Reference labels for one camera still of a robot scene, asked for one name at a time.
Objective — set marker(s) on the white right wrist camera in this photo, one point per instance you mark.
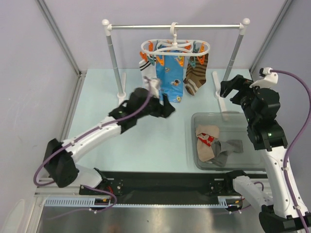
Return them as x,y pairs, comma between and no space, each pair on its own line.
268,78

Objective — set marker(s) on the clear plastic bin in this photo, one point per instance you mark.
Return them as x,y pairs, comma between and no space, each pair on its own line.
233,126

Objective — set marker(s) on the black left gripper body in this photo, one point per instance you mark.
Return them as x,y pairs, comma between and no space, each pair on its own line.
157,110

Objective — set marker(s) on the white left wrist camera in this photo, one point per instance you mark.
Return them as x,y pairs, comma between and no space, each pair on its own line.
153,85

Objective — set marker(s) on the white clip sock hanger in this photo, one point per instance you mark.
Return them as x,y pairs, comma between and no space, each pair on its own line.
186,50

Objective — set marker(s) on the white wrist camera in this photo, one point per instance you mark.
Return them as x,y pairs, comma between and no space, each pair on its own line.
153,85
268,78

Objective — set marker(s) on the brown striped sock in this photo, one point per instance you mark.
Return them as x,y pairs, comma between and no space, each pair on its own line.
195,76

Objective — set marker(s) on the white striped sock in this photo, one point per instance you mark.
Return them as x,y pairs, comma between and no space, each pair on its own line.
147,69

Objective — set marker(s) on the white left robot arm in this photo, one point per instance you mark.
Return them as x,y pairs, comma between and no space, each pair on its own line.
60,160

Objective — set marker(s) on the blue slotted cable duct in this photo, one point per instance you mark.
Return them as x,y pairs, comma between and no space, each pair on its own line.
77,202

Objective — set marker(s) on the grey sock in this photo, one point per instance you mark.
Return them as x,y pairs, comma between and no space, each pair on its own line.
232,146
220,150

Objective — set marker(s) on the blue cartoon print sock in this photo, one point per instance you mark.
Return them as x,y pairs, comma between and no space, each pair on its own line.
170,73

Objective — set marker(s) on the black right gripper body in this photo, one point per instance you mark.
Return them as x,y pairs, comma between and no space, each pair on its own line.
237,91

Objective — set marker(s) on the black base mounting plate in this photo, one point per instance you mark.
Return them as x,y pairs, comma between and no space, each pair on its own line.
166,188

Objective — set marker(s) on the white drying rack stand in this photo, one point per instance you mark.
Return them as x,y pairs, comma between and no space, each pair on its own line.
121,78

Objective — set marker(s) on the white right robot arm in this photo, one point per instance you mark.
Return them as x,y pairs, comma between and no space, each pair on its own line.
284,210

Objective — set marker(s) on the beige red sock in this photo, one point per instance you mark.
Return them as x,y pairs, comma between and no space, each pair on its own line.
204,150
207,134

